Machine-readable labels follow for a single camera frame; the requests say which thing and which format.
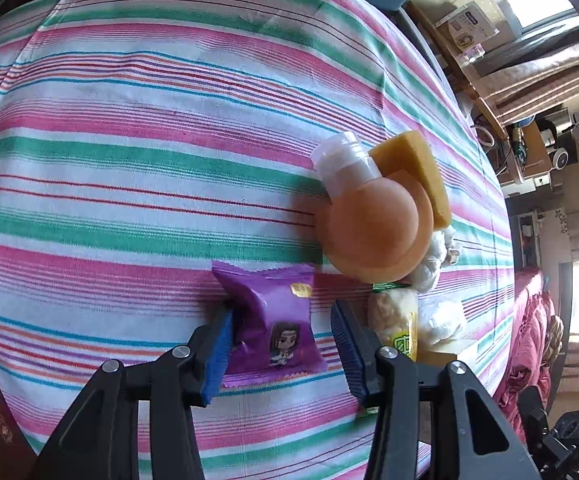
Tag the cream green carton box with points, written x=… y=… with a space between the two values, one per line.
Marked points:
x=441 y=354

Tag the purple snack packet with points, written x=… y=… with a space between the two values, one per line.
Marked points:
x=272 y=334

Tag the crumpled white plastic bag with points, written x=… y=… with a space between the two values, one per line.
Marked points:
x=443 y=250

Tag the white product box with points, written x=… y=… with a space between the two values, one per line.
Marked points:
x=466 y=27

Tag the striped window curtain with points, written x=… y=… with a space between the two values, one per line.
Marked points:
x=532 y=87

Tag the striped bed sheet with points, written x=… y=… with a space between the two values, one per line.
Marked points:
x=142 y=140

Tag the Weidan rice snack packet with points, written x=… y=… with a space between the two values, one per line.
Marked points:
x=393 y=312

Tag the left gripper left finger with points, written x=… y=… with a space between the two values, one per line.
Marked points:
x=97 y=438

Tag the wooden shelf unit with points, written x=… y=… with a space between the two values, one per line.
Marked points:
x=523 y=164

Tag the yellow sponge on bed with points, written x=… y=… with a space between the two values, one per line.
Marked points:
x=410 y=152

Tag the pink quilt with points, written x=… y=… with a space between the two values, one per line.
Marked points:
x=525 y=367

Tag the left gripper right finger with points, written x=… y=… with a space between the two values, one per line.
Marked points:
x=470 y=437

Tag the orange round bottle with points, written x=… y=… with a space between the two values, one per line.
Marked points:
x=375 y=229

